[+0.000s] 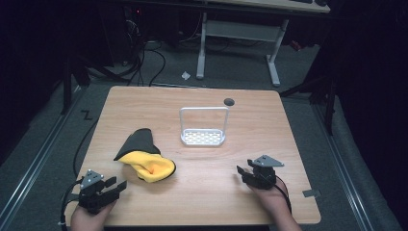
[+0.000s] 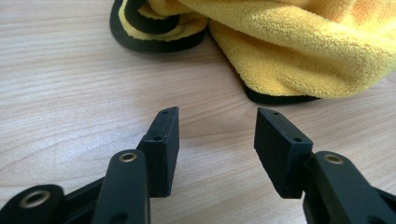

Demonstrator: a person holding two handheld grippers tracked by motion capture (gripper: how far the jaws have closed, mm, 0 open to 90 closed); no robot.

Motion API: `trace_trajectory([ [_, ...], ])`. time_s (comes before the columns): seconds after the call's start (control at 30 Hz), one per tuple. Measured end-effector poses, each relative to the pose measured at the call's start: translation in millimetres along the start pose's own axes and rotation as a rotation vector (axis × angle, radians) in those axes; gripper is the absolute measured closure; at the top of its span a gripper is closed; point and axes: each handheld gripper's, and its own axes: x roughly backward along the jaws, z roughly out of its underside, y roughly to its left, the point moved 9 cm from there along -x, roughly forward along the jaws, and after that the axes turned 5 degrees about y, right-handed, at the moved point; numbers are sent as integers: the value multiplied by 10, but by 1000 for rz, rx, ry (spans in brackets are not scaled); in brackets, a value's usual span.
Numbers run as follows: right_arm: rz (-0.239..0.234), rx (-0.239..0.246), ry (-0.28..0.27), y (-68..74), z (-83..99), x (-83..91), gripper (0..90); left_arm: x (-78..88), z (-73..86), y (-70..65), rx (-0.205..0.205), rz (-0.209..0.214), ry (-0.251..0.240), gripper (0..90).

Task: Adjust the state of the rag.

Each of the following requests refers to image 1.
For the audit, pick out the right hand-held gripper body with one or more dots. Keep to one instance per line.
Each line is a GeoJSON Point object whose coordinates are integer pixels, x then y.
{"type": "Point", "coordinates": [264, 174]}

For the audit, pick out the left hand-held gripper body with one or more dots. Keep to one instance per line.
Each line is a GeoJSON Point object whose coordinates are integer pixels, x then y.
{"type": "Point", "coordinates": [93, 196]}

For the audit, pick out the grey and yellow cloth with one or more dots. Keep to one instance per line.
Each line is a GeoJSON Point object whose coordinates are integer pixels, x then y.
{"type": "Point", "coordinates": [146, 159]}

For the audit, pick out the person's right hand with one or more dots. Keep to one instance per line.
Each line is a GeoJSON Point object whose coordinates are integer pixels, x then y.
{"type": "Point", "coordinates": [272, 197]}

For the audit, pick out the person's left hand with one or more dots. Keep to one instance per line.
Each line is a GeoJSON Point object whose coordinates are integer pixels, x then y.
{"type": "Point", "coordinates": [86, 221]}

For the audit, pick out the white plastic rack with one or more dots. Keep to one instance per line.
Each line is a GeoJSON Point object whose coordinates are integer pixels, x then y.
{"type": "Point", "coordinates": [202, 136]}

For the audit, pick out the black round table grommet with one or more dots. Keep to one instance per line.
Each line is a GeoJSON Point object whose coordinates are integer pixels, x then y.
{"type": "Point", "coordinates": [229, 102]}

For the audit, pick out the black metal stand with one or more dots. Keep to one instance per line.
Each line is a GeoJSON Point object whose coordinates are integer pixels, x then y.
{"type": "Point", "coordinates": [328, 102]}
{"type": "Point", "coordinates": [66, 86]}

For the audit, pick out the white paper scrap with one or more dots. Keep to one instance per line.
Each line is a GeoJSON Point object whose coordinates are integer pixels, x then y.
{"type": "Point", "coordinates": [185, 75]}

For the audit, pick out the white desk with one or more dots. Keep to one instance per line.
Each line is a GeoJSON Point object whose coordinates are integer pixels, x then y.
{"type": "Point", "coordinates": [243, 30]}

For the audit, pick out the dark computer tower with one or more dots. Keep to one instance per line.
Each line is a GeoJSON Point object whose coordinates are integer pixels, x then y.
{"type": "Point", "coordinates": [133, 29]}

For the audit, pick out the metal floor rail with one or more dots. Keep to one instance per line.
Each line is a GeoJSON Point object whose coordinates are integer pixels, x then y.
{"type": "Point", "coordinates": [344, 170]}
{"type": "Point", "coordinates": [35, 163]}

